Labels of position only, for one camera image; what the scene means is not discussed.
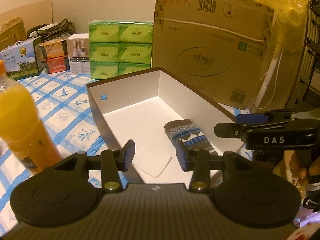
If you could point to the red packet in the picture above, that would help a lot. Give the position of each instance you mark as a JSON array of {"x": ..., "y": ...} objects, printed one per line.
[{"x": 300, "y": 235}]

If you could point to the cow print milk box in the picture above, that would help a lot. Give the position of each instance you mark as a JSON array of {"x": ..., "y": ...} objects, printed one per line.
[{"x": 20, "y": 60}]

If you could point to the yellow plastic bag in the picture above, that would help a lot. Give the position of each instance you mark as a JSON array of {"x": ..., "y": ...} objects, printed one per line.
[{"x": 282, "y": 7}]

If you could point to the large brown cardboard box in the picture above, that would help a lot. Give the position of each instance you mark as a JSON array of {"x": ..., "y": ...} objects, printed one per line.
[{"x": 212, "y": 55}]

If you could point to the beige wooden board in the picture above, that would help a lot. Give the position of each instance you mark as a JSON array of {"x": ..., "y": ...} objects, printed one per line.
[{"x": 32, "y": 12}]

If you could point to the white shoe box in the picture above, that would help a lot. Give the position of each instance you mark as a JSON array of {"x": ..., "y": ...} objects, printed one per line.
[{"x": 140, "y": 92}]

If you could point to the orange snack box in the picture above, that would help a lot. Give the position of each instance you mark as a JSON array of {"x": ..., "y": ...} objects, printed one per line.
[{"x": 52, "y": 48}]

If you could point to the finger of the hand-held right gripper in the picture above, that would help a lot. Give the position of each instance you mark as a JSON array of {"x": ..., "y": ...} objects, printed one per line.
[
  {"x": 227, "y": 130},
  {"x": 250, "y": 118}
]

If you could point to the white plastic pole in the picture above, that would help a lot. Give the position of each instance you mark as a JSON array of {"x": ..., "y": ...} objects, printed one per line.
[{"x": 268, "y": 77}]

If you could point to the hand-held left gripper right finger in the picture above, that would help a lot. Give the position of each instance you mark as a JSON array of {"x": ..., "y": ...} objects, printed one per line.
[{"x": 181, "y": 160}]

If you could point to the grey blue patterned sock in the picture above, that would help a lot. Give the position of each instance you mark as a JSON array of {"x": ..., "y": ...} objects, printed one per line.
[{"x": 185, "y": 132}]

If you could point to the stack of green tissue packs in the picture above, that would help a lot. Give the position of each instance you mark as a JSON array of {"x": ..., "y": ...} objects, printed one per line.
[{"x": 120, "y": 50}]

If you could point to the white cloth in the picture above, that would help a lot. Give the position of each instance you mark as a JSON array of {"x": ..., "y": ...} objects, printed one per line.
[{"x": 152, "y": 160}]

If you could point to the white product box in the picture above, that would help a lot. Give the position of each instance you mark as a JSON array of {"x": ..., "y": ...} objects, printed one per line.
[{"x": 78, "y": 55}]

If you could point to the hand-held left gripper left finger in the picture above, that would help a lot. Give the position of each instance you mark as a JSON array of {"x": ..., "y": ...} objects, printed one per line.
[{"x": 127, "y": 155}]

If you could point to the person's right hand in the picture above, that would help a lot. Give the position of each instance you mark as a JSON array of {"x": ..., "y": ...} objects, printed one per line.
[{"x": 298, "y": 167}]

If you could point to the red snack box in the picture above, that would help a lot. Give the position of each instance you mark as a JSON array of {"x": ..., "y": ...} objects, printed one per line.
[{"x": 55, "y": 64}]

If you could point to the orange juice bottle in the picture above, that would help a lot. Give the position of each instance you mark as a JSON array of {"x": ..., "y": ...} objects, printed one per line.
[{"x": 15, "y": 115}]

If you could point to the blue checked tablecloth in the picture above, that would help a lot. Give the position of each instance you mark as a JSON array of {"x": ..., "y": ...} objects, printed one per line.
[{"x": 62, "y": 100}]

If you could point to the small brown cardboard box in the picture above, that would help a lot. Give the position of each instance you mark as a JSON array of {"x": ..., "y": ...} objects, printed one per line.
[{"x": 11, "y": 33}]

